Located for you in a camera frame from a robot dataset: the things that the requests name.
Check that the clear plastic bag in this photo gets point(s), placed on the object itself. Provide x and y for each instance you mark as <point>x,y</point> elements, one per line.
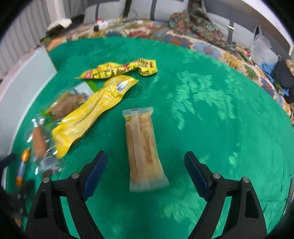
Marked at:
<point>261,49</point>

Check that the grey pillow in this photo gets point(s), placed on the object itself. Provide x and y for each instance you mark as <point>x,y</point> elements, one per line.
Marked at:
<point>237,28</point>
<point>158,10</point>
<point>105,9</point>

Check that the grey pillow far left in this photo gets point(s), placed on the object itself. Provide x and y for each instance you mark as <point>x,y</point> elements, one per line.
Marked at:
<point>105,9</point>

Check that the blue cloth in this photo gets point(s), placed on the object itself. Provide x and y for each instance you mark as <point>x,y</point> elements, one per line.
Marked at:
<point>269,71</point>

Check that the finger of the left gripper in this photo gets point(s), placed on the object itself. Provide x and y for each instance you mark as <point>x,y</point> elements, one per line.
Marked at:
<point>5,162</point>

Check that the orange sausage stick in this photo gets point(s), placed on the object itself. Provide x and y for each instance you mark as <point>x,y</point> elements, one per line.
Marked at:
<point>21,169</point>

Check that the green patterned cloth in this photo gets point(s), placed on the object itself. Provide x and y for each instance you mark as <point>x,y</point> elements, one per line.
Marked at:
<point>229,122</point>

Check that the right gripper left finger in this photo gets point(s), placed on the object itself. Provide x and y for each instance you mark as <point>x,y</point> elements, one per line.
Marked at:
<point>46,218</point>

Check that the white cap on clothes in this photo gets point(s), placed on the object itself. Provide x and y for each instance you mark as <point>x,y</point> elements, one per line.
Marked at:
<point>64,22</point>

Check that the clear sausage packet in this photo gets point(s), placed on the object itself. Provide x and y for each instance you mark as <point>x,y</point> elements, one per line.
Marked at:
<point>44,153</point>

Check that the brown meat snack packet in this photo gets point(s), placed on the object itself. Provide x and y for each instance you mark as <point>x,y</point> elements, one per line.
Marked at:
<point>69,100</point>

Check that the yellow long snack bag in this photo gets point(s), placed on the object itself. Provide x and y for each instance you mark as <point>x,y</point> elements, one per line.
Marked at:
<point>77,123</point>

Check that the grey pillow right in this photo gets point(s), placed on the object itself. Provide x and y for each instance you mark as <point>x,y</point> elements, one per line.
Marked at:
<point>237,28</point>

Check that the white storage box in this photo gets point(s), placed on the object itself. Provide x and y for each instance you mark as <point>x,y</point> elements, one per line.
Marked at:
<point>19,89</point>

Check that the beige biscuit packet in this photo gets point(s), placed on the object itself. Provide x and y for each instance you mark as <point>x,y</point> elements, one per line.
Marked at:
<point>146,171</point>

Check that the floral bed sheet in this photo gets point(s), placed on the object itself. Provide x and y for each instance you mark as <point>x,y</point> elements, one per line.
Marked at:
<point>160,31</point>

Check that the floral folded blanket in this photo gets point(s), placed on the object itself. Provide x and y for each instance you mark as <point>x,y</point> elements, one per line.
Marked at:
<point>194,22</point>

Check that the yellow red spicy snack bag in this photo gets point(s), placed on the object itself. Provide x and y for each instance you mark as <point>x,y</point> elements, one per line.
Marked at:
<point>145,67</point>

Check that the grey curtain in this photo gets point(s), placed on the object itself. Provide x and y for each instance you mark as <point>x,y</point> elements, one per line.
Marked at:
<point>30,25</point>

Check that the grey pillow middle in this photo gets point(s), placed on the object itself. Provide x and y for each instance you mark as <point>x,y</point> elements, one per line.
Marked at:
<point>158,10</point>

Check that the black clothing pile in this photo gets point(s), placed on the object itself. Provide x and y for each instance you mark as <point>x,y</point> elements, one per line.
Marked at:
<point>283,75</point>

